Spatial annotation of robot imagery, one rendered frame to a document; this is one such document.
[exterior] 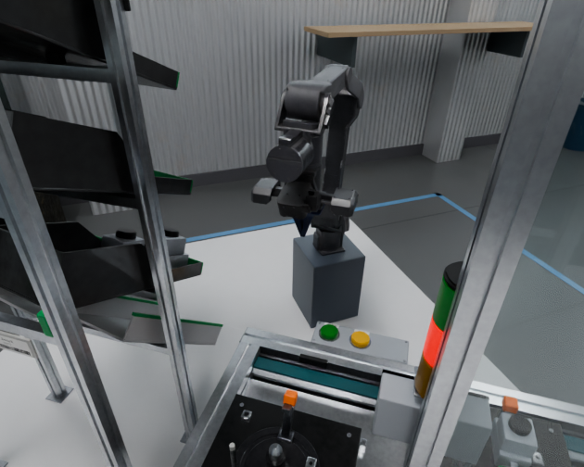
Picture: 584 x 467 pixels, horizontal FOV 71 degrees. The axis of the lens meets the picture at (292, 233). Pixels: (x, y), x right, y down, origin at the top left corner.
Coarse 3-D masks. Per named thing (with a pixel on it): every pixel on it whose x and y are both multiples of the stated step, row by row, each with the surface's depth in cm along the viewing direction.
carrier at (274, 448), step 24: (240, 408) 75; (264, 408) 75; (240, 432) 71; (264, 432) 69; (312, 432) 71; (336, 432) 71; (360, 432) 71; (216, 456) 67; (240, 456) 65; (264, 456) 65; (288, 456) 65; (312, 456) 65; (336, 456) 68
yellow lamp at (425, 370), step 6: (420, 360) 43; (420, 366) 43; (426, 366) 42; (420, 372) 43; (426, 372) 42; (420, 378) 43; (426, 378) 42; (414, 384) 45; (420, 384) 43; (426, 384) 42; (420, 390) 44
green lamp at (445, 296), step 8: (440, 288) 38; (448, 288) 36; (440, 296) 38; (448, 296) 36; (440, 304) 38; (448, 304) 37; (440, 312) 38; (448, 312) 37; (440, 320) 38; (440, 328) 38
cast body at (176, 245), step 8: (168, 232) 69; (176, 232) 70; (168, 240) 67; (176, 240) 69; (184, 240) 70; (168, 248) 68; (176, 248) 69; (176, 256) 70; (184, 256) 71; (176, 264) 70; (184, 264) 72
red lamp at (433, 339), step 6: (432, 318) 40; (432, 324) 40; (432, 330) 40; (438, 330) 39; (426, 336) 42; (432, 336) 40; (438, 336) 39; (426, 342) 41; (432, 342) 40; (438, 342) 39; (426, 348) 41; (432, 348) 40; (426, 354) 41; (432, 354) 40; (426, 360) 41; (432, 360) 41; (432, 366) 41
